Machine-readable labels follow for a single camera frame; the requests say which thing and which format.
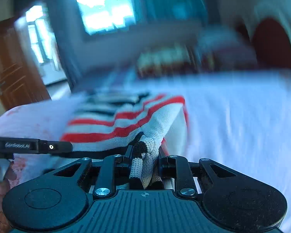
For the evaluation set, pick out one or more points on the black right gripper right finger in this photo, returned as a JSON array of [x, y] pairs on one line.
[[178, 168]]

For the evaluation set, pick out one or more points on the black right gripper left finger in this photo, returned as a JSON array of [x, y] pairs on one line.
[[105, 183]]

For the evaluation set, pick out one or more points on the striped red black white sweater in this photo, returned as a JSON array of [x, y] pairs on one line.
[[108, 124]]

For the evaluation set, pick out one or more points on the person's left hand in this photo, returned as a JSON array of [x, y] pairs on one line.
[[4, 188]]

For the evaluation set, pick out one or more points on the brown wooden door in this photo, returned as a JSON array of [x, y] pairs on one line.
[[20, 81]]

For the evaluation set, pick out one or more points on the white floral bed sheet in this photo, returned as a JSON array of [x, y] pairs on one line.
[[241, 120]]

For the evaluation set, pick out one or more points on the folded printed blanket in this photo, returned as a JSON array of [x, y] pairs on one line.
[[166, 60]]

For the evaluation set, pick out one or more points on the striped pillow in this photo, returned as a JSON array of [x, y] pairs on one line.
[[220, 48]]

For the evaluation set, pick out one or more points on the blue window curtain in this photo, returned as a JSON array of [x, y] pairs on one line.
[[62, 15]]

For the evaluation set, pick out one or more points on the dark red wooden headboard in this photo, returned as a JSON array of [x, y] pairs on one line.
[[272, 45]]

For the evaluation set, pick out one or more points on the teal right window curtain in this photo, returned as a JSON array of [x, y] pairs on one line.
[[153, 11]]

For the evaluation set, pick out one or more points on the window with frame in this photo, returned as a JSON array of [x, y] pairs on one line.
[[100, 16]]

